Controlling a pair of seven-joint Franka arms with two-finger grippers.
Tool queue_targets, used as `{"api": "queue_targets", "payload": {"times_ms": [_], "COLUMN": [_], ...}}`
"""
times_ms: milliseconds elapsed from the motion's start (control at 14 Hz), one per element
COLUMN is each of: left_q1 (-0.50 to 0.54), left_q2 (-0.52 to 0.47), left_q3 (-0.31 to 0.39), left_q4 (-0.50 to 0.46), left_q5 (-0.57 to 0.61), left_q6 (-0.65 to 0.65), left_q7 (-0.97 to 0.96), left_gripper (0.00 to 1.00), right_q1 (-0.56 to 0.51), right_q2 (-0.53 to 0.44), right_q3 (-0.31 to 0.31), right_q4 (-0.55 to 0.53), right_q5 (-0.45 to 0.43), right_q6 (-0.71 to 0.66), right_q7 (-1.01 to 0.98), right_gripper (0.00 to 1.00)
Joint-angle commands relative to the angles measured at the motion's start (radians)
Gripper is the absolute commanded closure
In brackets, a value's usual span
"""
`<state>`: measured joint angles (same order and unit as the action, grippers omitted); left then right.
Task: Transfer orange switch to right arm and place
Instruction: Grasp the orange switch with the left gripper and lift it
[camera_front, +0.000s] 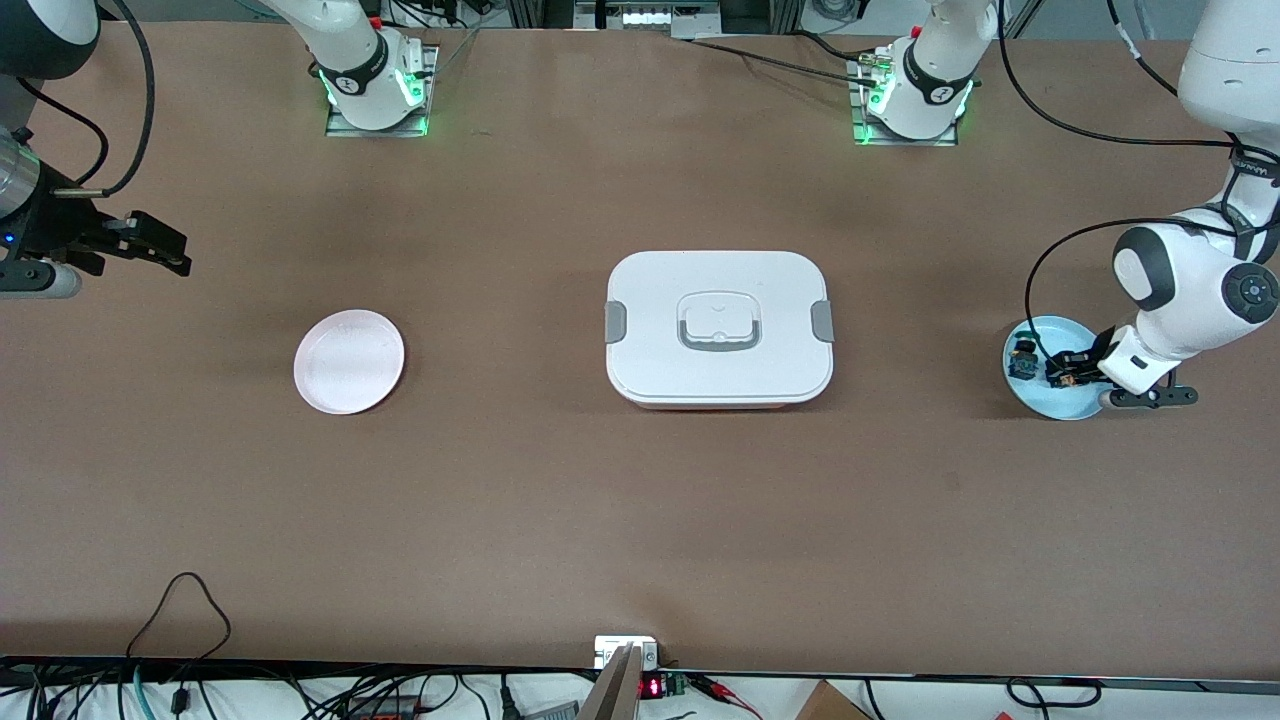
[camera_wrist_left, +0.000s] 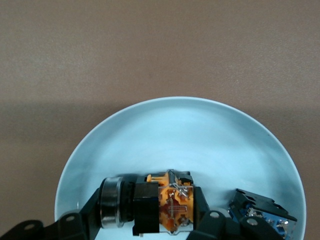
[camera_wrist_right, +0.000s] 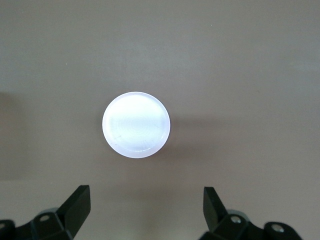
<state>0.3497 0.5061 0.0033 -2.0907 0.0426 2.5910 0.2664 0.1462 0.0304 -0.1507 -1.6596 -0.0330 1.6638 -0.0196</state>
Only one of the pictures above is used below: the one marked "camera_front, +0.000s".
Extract black cable bundle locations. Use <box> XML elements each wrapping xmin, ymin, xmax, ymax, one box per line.
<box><xmin>0</xmin><ymin>660</ymin><xmax>591</xmax><ymax>720</ymax></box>

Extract black oval cable loop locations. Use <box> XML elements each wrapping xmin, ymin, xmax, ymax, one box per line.
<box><xmin>1005</xmin><ymin>678</ymin><xmax>1104</xmax><ymax>709</ymax></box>

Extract pink round plate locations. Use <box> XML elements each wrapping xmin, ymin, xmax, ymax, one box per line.
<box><xmin>293</xmin><ymin>309</ymin><xmax>407</xmax><ymax>416</ymax></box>

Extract thin black looped cable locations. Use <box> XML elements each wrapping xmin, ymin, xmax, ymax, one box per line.
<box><xmin>125</xmin><ymin>572</ymin><xmax>233</xmax><ymax>666</ymax></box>

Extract black base power cable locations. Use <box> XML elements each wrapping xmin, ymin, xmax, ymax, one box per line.
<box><xmin>680</xmin><ymin>35</ymin><xmax>886</xmax><ymax>86</ymax></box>

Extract small white socket box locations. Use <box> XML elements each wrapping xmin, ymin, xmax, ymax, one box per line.
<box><xmin>594</xmin><ymin>636</ymin><xmax>659</xmax><ymax>669</ymax></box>

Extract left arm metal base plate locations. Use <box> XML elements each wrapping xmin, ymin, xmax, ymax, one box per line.
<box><xmin>850</xmin><ymin>55</ymin><xmax>959</xmax><ymax>148</ymax></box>

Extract red clip test lead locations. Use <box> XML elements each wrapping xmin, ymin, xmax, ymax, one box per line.
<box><xmin>690</xmin><ymin>675</ymin><xmax>763</xmax><ymax>719</ymax></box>

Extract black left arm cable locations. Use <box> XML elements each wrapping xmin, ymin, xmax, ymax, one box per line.
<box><xmin>998</xmin><ymin>0</ymin><xmax>1280</xmax><ymax>386</ymax></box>

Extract light blue round plate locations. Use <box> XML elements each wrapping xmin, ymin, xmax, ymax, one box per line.
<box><xmin>1002</xmin><ymin>315</ymin><xmax>1117</xmax><ymax>422</ymax></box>

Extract brown cardboard piece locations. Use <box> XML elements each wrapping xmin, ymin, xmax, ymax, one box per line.
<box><xmin>795</xmin><ymin>680</ymin><xmax>873</xmax><ymax>720</ymax></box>

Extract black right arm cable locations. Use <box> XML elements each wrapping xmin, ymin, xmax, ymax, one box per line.
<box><xmin>15</xmin><ymin>0</ymin><xmax>157</xmax><ymax>197</ymax></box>

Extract white lunch box grey handle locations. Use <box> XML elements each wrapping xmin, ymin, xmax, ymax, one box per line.
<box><xmin>604</xmin><ymin>250</ymin><xmax>835</xmax><ymax>411</ymax></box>

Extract aluminium profile bar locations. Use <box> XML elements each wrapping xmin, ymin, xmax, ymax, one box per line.
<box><xmin>578</xmin><ymin>645</ymin><xmax>643</xmax><ymax>720</ymax></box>

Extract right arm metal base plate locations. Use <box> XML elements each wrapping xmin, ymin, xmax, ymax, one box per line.
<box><xmin>325</xmin><ymin>42</ymin><xmax>441</xmax><ymax>139</ymax></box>

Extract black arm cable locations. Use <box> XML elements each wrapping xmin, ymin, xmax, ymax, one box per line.
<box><xmin>15</xmin><ymin>0</ymin><xmax>157</xmax><ymax>197</ymax></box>
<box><xmin>998</xmin><ymin>0</ymin><xmax>1280</xmax><ymax>386</ymax></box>

